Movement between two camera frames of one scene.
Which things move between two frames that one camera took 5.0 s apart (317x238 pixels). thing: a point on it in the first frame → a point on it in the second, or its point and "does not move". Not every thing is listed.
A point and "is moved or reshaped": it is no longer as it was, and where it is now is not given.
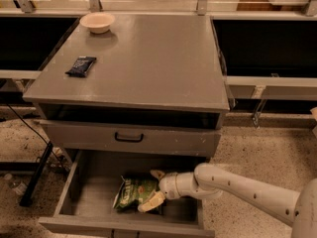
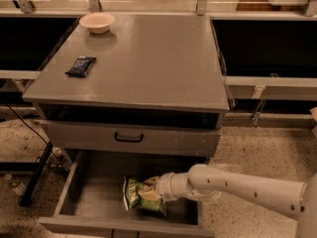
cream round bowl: x=98 y=22 does not move
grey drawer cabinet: x=156 y=90 does not move
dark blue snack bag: x=81 y=66 does not move
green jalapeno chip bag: x=132 y=191 is moved or reshaped
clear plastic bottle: x=16 y=185 does not move
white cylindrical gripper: x=167 y=184 → x=163 y=185
